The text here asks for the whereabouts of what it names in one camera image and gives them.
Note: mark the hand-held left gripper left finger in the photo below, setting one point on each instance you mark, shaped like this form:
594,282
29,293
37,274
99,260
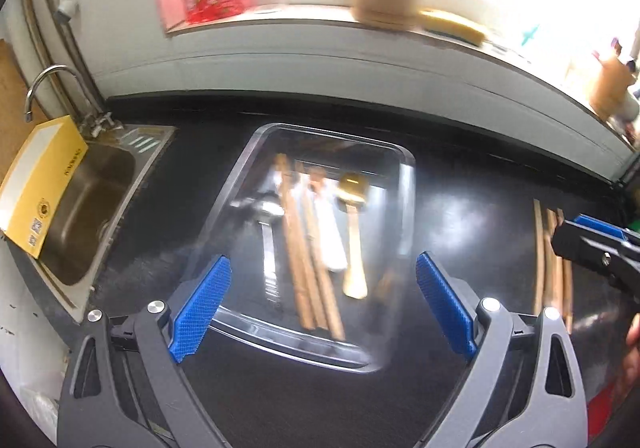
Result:
200,313

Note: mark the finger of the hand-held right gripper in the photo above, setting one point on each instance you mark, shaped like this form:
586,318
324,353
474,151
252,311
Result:
605,227
590,248

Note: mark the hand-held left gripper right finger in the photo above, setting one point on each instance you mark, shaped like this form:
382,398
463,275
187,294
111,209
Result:
445,308

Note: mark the light wooden chopstick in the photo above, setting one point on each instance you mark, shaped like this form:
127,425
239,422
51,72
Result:
295,248
332,303
314,268
539,258
552,268
567,288

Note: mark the silver metal spoon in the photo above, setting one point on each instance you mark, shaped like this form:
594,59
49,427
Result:
270,248

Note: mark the gold metal spoon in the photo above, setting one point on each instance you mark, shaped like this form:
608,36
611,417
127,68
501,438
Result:
354,248

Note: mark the clear plastic container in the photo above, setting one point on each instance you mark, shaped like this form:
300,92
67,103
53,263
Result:
387,208

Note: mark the person's right hand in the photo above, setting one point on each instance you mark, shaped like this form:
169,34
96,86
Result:
632,368

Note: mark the large bamboo utensil holder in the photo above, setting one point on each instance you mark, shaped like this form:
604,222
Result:
610,88

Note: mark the steel sink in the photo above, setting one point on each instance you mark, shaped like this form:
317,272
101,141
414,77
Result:
90,208

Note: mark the yellow cardboard box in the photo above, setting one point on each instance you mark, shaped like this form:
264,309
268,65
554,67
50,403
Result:
40,178

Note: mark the yellow sponge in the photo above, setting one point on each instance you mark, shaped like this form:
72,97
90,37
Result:
455,25

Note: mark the chrome faucet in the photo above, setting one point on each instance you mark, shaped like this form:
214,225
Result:
50,73

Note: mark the white pipe fitting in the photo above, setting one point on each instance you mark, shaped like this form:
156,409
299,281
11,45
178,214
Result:
66,9

